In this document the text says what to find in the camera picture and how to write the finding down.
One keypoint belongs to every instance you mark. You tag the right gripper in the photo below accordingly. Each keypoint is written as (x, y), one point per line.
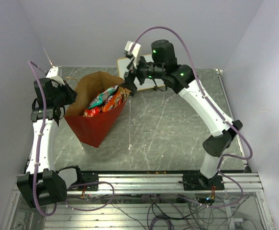
(129, 84)

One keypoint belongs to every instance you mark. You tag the red snack mix bag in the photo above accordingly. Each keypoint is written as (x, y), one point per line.
(92, 112)

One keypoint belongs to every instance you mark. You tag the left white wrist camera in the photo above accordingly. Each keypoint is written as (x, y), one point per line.
(55, 73)

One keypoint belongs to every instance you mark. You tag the red brown paper bag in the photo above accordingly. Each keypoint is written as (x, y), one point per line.
(92, 130)

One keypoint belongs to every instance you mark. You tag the aluminium rail frame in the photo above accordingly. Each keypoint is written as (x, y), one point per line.
(154, 141)

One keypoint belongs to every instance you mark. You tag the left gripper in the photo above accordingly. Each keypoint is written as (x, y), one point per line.
(71, 94)

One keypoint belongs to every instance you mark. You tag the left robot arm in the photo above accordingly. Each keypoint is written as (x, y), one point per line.
(41, 183)

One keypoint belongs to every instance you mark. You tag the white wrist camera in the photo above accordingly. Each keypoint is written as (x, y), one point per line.
(132, 51)
(55, 73)

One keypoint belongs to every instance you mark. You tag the teal Fox's candy bag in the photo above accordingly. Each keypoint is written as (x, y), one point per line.
(102, 97)

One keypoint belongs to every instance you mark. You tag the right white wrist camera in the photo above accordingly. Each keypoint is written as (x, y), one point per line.
(132, 51)

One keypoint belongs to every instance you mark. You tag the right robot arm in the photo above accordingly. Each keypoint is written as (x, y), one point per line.
(181, 79)

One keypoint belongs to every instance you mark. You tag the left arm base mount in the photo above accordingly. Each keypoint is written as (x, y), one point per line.
(86, 180)

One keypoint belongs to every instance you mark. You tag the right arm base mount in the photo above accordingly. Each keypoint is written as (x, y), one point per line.
(195, 181)

